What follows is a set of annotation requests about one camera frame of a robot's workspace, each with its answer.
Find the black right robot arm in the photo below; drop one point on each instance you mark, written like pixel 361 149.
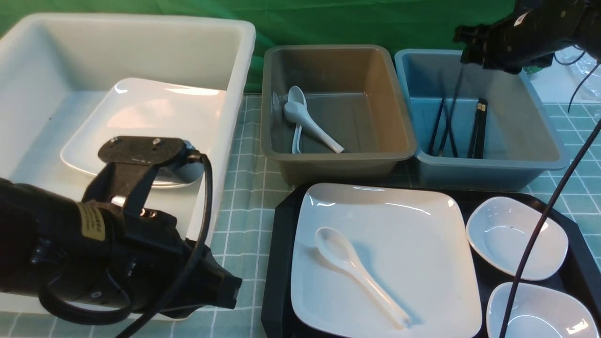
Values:
pixel 588 31

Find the white square rice plate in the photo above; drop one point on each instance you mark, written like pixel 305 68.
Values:
pixel 414 245

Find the white sauce bowl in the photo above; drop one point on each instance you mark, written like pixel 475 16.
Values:
pixel 541 312
pixel 500 229

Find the grey-brown plastic bin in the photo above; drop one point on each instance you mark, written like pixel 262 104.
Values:
pixel 354 94

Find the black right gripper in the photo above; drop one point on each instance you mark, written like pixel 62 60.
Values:
pixel 530 36

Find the large white plastic bin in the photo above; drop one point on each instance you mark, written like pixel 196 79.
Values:
pixel 46 57

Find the black plastic serving tray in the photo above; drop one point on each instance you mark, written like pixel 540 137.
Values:
pixel 579 275

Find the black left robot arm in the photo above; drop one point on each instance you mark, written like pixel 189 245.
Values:
pixel 33 253

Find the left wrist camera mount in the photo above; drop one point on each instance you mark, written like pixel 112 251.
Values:
pixel 132 165

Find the grey soup spoon in bin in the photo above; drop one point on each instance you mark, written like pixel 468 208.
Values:
pixel 297 113

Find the blue-grey plastic bin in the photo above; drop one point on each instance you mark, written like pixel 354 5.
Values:
pixel 521 142

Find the clear plastic bag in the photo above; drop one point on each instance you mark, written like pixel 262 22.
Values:
pixel 581 69

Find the single black chopstick in bin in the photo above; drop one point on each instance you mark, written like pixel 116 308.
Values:
pixel 435 127

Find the green backdrop cloth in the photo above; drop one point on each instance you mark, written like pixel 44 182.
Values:
pixel 392 24

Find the black chopstick pair gold-tipped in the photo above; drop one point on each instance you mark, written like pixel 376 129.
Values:
pixel 477 140

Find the stacked white square plates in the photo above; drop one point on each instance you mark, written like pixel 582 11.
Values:
pixel 142 107

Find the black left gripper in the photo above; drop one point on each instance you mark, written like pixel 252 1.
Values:
pixel 116 258

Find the light soup spoon underneath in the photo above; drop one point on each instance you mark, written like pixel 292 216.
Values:
pixel 295 94

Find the white ceramic soup spoon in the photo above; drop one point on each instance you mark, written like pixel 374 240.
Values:
pixel 339 252

